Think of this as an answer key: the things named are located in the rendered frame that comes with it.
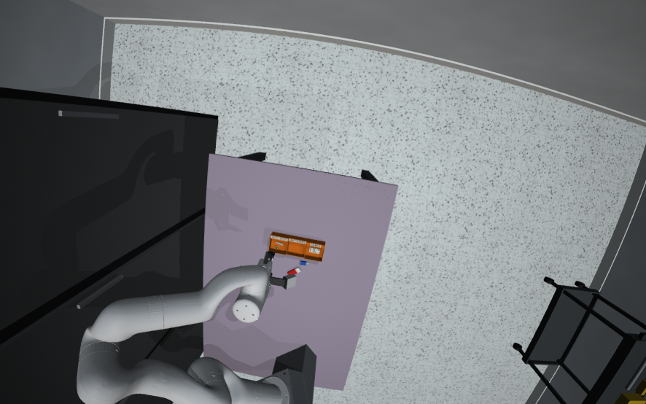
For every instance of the orange bin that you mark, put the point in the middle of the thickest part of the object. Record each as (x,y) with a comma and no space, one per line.
(296,249)

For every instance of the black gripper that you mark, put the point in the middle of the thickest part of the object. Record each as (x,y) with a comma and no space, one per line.
(267,263)

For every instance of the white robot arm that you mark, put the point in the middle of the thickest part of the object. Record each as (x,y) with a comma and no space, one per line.
(101,378)

